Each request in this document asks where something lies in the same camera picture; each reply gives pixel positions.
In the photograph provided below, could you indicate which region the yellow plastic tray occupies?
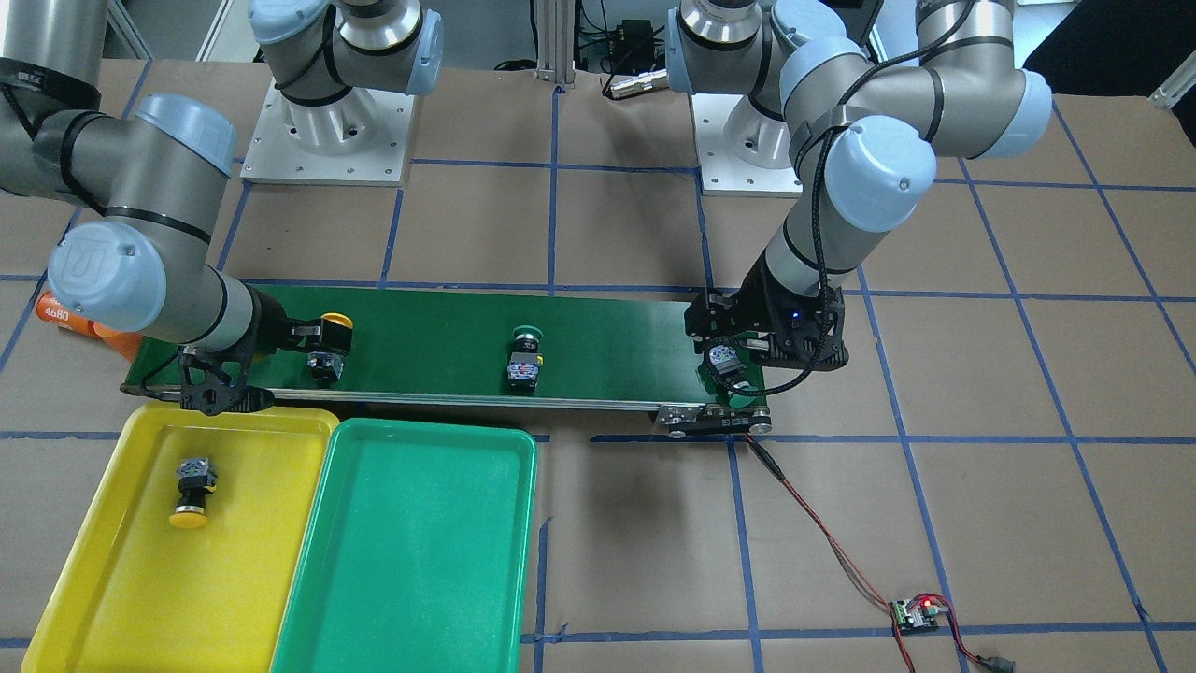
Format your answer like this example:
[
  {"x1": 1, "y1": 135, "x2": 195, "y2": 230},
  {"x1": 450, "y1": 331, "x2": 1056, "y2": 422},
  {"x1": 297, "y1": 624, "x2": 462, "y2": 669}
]
[{"x1": 22, "y1": 402, "x2": 338, "y2": 672}]

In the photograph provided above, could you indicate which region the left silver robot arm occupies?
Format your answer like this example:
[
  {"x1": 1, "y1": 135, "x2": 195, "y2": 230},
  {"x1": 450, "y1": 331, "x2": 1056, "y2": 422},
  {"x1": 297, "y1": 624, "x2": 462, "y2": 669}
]
[{"x1": 665, "y1": 1, "x2": 1052, "y2": 371}]

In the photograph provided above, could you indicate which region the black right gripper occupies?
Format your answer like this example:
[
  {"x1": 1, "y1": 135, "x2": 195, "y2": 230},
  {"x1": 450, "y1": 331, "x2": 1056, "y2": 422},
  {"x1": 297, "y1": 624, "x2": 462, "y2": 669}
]
[{"x1": 178, "y1": 280, "x2": 350, "y2": 416}]

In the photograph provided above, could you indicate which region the yellow push button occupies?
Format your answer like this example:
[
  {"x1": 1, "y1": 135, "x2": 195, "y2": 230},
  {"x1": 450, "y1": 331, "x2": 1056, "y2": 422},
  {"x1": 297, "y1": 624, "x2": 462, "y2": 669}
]
[
  {"x1": 305, "y1": 312, "x2": 354, "y2": 387},
  {"x1": 167, "y1": 457, "x2": 218, "y2": 530}
]

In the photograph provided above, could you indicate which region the orange cylinder marked 4680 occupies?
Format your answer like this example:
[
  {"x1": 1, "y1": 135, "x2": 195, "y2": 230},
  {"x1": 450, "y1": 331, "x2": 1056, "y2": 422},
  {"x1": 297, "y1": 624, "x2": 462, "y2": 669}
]
[{"x1": 33, "y1": 290, "x2": 98, "y2": 339}]

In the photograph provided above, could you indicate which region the green conveyor belt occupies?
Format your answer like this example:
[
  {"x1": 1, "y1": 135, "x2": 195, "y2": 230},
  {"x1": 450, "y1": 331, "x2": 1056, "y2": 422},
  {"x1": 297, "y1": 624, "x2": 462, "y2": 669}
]
[{"x1": 120, "y1": 279, "x2": 775, "y2": 440}]

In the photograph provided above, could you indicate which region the small motor controller board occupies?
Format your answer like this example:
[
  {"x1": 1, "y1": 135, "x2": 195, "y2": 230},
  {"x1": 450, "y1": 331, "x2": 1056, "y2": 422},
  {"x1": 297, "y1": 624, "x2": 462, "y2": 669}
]
[{"x1": 889, "y1": 594, "x2": 951, "y2": 636}]

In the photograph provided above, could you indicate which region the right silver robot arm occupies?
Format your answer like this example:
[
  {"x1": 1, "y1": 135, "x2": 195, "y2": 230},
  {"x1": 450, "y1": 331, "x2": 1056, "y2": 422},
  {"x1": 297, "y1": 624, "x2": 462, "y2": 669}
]
[{"x1": 4, "y1": 1, "x2": 445, "y2": 416}]

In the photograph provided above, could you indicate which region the red black controller cable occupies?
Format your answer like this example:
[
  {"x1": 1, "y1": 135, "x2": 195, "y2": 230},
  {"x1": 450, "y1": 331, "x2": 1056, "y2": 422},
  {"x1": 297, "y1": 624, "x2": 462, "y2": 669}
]
[{"x1": 745, "y1": 433, "x2": 1018, "y2": 673}]

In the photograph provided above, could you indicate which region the plain orange cylinder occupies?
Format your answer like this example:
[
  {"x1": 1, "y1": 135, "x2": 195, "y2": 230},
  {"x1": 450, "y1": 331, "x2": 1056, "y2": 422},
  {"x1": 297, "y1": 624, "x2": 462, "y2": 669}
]
[{"x1": 93, "y1": 322, "x2": 144, "y2": 363}]

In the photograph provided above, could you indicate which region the green push button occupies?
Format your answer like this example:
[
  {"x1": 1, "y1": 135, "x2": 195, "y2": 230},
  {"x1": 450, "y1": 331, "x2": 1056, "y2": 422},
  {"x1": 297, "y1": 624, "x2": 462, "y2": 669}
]
[
  {"x1": 505, "y1": 325, "x2": 544, "y2": 393},
  {"x1": 702, "y1": 341, "x2": 765, "y2": 409}
]

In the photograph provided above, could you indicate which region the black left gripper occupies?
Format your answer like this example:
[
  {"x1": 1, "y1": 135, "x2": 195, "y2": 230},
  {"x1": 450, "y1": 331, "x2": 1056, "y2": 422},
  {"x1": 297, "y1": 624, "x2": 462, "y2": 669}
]
[{"x1": 684, "y1": 257, "x2": 849, "y2": 372}]

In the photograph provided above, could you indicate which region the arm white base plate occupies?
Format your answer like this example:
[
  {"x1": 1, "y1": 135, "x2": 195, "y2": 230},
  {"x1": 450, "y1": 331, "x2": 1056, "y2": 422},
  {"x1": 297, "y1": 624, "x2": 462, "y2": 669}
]
[
  {"x1": 240, "y1": 88, "x2": 419, "y2": 188},
  {"x1": 691, "y1": 93, "x2": 803, "y2": 197}
]

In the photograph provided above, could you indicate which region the aluminium frame post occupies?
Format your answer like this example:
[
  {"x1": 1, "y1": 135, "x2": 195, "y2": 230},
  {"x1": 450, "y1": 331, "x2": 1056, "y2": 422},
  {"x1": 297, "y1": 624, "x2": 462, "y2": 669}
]
[{"x1": 533, "y1": 0, "x2": 576, "y2": 90}]

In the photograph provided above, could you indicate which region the green plastic tray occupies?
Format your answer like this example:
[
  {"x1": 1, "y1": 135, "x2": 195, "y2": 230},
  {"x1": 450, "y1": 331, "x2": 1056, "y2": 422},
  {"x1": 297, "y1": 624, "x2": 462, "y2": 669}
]
[{"x1": 271, "y1": 418, "x2": 537, "y2": 672}]

